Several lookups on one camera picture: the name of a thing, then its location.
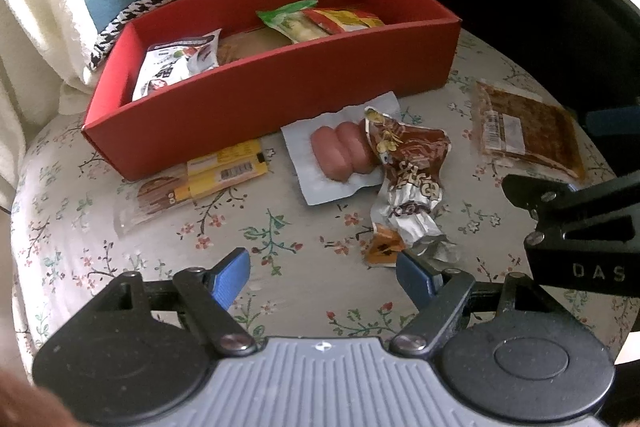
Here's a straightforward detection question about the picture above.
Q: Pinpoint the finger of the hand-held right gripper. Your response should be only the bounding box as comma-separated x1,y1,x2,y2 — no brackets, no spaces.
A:
575,99,640,135
502,164,640,233

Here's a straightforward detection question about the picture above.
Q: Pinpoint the white textured cloth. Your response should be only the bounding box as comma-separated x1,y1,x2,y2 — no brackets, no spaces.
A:
0,0,131,208

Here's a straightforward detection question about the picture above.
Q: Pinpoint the green snack packet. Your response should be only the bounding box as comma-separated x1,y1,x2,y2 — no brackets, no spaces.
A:
256,0,331,44

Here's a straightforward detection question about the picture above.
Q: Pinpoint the yellow biscuit packet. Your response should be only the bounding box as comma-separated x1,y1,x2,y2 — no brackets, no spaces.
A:
114,139,271,235

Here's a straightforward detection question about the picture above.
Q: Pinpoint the white snack packet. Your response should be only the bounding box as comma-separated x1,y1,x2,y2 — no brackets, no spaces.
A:
131,29,223,102

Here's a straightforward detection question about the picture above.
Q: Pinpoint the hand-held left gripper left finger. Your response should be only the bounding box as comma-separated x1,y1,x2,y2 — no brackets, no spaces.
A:
107,247,258,355

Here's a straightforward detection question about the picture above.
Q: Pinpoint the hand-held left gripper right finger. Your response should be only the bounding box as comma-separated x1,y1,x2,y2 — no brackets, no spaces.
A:
390,249,541,358

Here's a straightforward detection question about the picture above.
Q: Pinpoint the red cardboard box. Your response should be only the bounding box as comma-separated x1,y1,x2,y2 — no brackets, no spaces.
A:
81,0,462,182

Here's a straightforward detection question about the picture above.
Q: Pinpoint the brown flat snack packet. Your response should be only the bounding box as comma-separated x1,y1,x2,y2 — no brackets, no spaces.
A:
471,79,587,180

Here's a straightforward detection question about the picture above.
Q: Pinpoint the brown snack packet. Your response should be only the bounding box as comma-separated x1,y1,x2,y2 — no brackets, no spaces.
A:
471,79,587,180
364,106,458,263

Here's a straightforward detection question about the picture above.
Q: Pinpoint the small orange snack packet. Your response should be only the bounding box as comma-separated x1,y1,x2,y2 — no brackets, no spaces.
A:
362,224,406,269

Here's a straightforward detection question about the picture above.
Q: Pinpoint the clear sausage packet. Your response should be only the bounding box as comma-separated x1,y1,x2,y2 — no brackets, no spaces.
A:
280,92,401,206

